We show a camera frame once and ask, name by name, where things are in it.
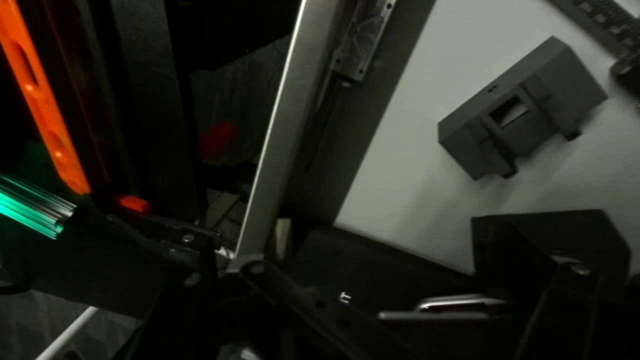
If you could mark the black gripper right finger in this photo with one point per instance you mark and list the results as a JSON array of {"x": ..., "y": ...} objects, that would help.
[{"x": 527, "y": 260}]

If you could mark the aluminium extrusion rail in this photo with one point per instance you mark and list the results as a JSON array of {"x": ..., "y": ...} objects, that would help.
[{"x": 33, "y": 202}]

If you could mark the orange spirit level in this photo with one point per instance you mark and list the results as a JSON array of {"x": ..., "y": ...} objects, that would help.
[{"x": 33, "y": 100}]

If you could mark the black digital caliper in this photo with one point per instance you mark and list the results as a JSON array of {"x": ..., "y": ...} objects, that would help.
[{"x": 601, "y": 23}]

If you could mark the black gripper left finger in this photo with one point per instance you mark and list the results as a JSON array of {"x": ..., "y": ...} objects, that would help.
[{"x": 280, "y": 242}]

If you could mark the black printed block with window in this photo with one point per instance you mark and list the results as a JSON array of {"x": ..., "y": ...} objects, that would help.
[{"x": 520, "y": 110}]

